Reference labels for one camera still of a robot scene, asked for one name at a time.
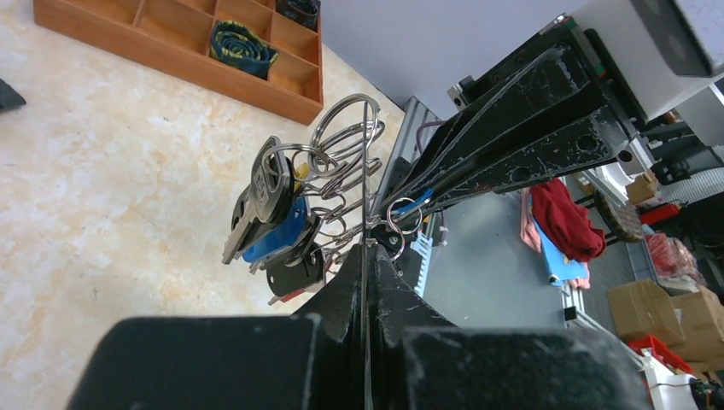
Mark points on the small blue tag with ring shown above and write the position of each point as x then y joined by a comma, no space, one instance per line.
405,215

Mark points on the yellow key tag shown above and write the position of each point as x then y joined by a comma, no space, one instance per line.
301,173

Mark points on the black key tag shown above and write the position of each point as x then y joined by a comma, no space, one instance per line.
284,280

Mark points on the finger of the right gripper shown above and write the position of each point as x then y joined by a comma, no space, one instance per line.
475,163
557,77

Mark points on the dark grey folded cloth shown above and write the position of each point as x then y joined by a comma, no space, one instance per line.
10,99

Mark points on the orange compartment tray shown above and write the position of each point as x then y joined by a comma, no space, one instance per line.
175,37

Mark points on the silver key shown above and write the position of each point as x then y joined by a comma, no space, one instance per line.
264,204

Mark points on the black rolled belt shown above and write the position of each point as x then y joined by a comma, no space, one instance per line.
303,12

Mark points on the blue key tag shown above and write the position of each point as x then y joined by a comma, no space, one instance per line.
282,237

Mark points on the blue yellow rolled tie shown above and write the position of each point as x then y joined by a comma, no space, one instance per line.
234,45

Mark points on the metal key holder plate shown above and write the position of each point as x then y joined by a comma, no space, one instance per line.
369,126

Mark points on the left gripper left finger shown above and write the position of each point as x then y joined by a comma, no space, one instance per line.
306,360

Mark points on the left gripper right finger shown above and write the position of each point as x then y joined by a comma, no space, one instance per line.
419,360

